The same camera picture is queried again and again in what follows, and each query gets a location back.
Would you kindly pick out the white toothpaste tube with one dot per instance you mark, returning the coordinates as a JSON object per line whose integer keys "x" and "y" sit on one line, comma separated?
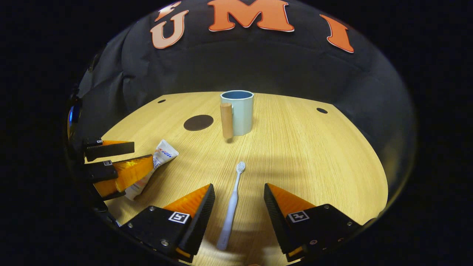
{"x": 164, "y": 151}

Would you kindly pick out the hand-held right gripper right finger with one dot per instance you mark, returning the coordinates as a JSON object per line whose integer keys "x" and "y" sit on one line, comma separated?
{"x": 277, "y": 221}

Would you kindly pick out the black backdrop cloth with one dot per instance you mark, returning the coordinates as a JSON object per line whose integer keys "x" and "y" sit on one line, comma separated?
{"x": 295, "y": 74}

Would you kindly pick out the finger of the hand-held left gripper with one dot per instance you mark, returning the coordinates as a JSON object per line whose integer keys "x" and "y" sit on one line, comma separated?
{"x": 129, "y": 171}
{"x": 111, "y": 149}

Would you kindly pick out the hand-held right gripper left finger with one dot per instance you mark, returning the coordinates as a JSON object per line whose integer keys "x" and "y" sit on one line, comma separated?
{"x": 201, "y": 221}

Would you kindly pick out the white toothbrush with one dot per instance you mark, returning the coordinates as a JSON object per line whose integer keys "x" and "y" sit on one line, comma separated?
{"x": 232, "y": 203}

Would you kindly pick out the dark brown round coaster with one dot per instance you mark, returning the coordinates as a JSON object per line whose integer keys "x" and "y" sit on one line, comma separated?
{"x": 198, "y": 122}

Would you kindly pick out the wooden desktop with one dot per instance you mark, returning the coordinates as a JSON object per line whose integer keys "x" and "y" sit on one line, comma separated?
{"x": 295, "y": 155}

